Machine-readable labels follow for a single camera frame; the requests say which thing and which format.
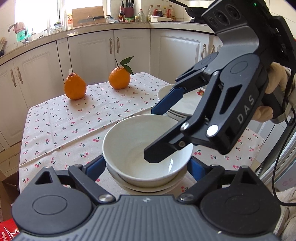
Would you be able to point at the large white fruit plate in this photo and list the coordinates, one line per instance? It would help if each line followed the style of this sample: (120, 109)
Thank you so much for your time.
(175, 117)

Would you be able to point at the white deep plate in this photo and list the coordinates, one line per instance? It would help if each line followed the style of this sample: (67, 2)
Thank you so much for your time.
(189, 102)
(185, 116)

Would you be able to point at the black wok pan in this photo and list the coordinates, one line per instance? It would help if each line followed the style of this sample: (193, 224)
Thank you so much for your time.
(194, 12)

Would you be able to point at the white floral bowl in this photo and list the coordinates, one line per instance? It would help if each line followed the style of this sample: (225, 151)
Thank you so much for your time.
(156, 187)
(124, 144)

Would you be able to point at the wooden cutting board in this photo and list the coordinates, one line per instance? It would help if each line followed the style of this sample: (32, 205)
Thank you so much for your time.
(88, 16)

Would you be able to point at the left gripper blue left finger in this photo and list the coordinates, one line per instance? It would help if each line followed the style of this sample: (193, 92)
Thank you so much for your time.
(95, 168)

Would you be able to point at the red printed carton box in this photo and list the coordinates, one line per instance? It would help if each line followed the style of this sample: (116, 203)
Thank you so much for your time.
(8, 230)

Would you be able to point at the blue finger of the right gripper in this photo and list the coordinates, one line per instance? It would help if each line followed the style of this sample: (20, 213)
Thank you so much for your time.
(171, 141)
(192, 79)

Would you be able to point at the red knife block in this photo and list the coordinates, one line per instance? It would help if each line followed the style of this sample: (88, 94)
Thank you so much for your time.
(128, 10)

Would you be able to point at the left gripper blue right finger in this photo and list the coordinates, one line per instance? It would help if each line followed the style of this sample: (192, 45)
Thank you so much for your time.
(197, 169)

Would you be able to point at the gloved right hand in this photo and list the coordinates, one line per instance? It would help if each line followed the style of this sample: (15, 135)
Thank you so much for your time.
(278, 77)

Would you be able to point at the brown cardboard box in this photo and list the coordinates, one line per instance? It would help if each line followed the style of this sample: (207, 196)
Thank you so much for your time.
(9, 191)

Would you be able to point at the cherry print tablecloth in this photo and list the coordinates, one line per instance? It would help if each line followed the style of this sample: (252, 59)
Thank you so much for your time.
(61, 132)

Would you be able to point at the orange with green leaf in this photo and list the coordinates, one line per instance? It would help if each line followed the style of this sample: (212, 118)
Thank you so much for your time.
(120, 76)

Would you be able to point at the bumpy orange without leaf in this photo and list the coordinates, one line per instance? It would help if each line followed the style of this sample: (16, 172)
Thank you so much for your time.
(74, 87)

